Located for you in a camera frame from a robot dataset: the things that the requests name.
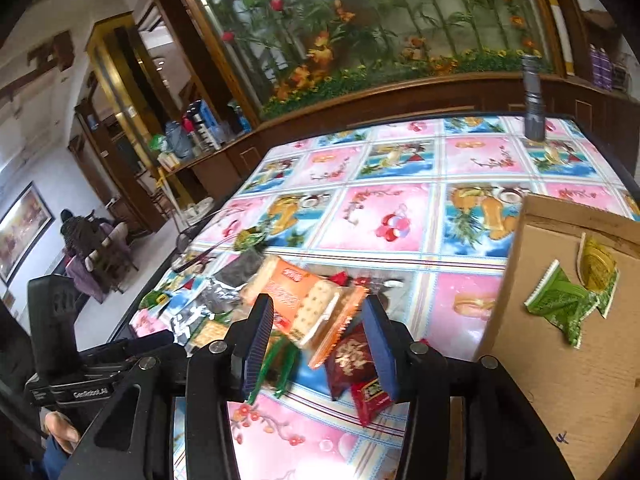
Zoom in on brown cardboard box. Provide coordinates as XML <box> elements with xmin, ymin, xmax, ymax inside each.
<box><xmin>472</xmin><ymin>194</ymin><xmax>640</xmax><ymax>480</ymax></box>

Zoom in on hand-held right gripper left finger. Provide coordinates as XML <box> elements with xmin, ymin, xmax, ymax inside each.
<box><xmin>60</xmin><ymin>294</ymin><xmax>276</xmax><ymax>480</ymax></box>

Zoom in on white roll with yellow bands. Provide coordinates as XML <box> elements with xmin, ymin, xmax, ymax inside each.
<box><xmin>532</xmin><ymin>0</ymin><xmax>568</xmax><ymax>77</ymax></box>

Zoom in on person's left hand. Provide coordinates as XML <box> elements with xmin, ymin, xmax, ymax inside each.
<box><xmin>42</xmin><ymin>411</ymin><xmax>82</xmax><ymax>455</ymax></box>

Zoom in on blue box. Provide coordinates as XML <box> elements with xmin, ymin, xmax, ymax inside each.
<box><xmin>197</xmin><ymin>100</ymin><xmax>224</xmax><ymax>149</ymax></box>

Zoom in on green leafy snack packet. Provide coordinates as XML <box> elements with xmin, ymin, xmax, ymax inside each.
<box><xmin>524</xmin><ymin>260</ymin><xmax>601</xmax><ymax>350</ymax></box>

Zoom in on wooden partition cabinet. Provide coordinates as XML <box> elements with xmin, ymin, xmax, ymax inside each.
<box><xmin>215</xmin><ymin>72</ymin><xmax>640</xmax><ymax>196</ymax></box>

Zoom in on wooden dining chair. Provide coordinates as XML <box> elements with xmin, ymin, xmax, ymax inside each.
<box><xmin>82</xmin><ymin>220</ymin><xmax>139</xmax><ymax>293</ymax></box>

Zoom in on orange-edged clear snack packet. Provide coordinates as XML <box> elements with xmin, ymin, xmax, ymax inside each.
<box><xmin>307</xmin><ymin>285</ymin><xmax>370</xmax><ymax>371</ymax></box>

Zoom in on dark red snack packet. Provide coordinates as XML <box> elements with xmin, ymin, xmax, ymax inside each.
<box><xmin>324</xmin><ymin>322</ymin><xmax>381</xmax><ymax>401</ymax></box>

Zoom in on dark wooden root carving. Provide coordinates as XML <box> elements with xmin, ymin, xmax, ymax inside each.
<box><xmin>582</xmin><ymin>10</ymin><xmax>617</xmax><ymax>32</ymax></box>

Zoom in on yellow-green snack packet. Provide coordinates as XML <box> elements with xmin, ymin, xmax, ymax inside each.
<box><xmin>579</xmin><ymin>232</ymin><xmax>621</xmax><ymax>318</ymax></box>

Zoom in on small green snack packet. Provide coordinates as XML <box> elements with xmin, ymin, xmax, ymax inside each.
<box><xmin>139</xmin><ymin>290</ymin><xmax>175</xmax><ymax>311</ymax></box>

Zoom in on wooden glass display cabinet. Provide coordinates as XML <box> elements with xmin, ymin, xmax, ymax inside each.
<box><xmin>85</xmin><ymin>10</ymin><xmax>173</xmax><ymax>233</ymax></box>

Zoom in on eyeglasses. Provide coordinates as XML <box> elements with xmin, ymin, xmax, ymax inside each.
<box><xmin>172</xmin><ymin>209</ymin><xmax>242</xmax><ymax>273</ymax></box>

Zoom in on printed pink tablecloth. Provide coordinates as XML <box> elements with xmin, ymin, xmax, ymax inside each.
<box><xmin>117</xmin><ymin>116</ymin><xmax>640</xmax><ymax>480</ymax></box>

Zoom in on framed wall picture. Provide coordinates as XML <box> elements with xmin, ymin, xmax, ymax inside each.
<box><xmin>0</xmin><ymin>181</ymin><xmax>55</xmax><ymax>287</ymax></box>

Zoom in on orange cracker packet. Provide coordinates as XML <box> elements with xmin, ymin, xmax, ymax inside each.
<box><xmin>239</xmin><ymin>254</ymin><xmax>351</xmax><ymax>350</ymax></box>

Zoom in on glass artificial flower display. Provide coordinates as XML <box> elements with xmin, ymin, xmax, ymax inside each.
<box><xmin>165</xmin><ymin>0</ymin><xmax>558</xmax><ymax>121</ymax></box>

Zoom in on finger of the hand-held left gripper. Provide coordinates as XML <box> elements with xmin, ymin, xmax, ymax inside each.
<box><xmin>100</xmin><ymin>332</ymin><xmax>185</xmax><ymax>358</ymax></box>

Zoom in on pink snack packet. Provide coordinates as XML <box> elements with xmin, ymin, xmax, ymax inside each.
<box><xmin>131</xmin><ymin>309</ymin><xmax>172</xmax><ymax>340</ymax></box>

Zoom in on grey metal flashlight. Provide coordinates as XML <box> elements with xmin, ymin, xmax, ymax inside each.
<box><xmin>520</xmin><ymin>55</ymin><xmax>547</xmax><ymax>142</ymax></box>

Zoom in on small red snack packet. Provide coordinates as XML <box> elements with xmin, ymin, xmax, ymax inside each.
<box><xmin>350</xmin><ymin>380</ymin><xmax>393</xmax><ymax>427</ymax></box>

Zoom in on green-ended thin snack stick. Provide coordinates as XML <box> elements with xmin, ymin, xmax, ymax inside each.
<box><xmin>272</xmin><ymin>347</ymin><xmax>301</xmax><ymax>400</ymax></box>
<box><xmin>247</xmin><ymin>337</ymin><xmax>287</xmax><ymax>405</ymax></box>

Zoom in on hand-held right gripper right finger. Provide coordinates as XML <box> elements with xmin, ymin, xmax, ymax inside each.
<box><xmin>361</xmin><ymin>294</ymin><xmax>576</xmax><ymax>480</ymax></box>

